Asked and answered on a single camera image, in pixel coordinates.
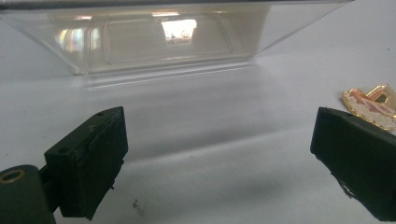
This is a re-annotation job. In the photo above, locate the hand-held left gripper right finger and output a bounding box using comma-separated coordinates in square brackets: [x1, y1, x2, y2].
[309, 106, 396, 222]

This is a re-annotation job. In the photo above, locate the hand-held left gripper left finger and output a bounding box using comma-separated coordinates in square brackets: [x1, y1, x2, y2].
[44, 105, 129, 221]

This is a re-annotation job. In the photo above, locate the gold pink hair clip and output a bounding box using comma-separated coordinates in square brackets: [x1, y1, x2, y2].
[341, 83, 396, 133]

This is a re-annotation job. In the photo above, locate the clear plastic box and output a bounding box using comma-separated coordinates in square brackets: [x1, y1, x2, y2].
[0, 0, 356, 91]

